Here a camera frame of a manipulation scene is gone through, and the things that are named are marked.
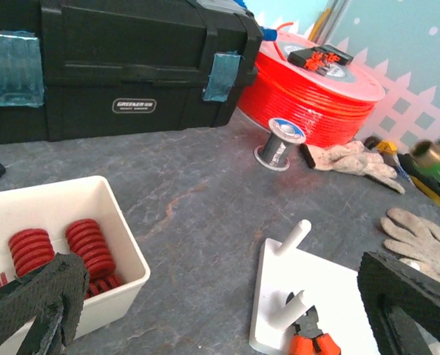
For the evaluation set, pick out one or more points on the green brass pipe fitting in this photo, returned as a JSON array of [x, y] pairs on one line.
[[426, 158]]

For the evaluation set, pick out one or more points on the yellow rod in corner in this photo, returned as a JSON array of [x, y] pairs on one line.
[[321, 21]]

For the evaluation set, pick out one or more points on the large red spring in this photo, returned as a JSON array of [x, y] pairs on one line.
[[86, 239], [30, 249]]

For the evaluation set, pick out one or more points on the black plastic toolbox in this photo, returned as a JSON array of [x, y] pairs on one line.
[[87, 69]]

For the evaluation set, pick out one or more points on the white peg base plate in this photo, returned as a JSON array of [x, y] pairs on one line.
[[290, 281]]

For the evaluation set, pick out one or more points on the orange handled cutting pliers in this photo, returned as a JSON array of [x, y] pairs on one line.
[[309, 339]]

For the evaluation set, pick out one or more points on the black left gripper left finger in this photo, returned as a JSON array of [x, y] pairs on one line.
[[52, 298]]

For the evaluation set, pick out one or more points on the solder wire spool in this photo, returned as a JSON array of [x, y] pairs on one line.
[[284, 136]]

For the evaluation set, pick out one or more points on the white plastic parts bin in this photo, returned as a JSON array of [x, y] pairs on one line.
[[80, 215]]

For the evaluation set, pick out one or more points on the black socket rail orange clips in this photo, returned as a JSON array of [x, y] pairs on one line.
[[319, 58]]

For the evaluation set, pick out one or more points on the yellow black tool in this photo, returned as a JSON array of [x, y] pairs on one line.
[[388, 151]]

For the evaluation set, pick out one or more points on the orange pneumatic tubing reel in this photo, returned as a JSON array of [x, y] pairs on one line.
[[330, 107]]

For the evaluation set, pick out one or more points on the small red springs row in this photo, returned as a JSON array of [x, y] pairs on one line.
[[96, 287]]

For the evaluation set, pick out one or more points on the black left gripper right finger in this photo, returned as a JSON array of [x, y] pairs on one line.
[[398, 300]]

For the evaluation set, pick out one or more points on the white knit work glove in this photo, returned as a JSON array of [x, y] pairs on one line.
[[352, 159]]

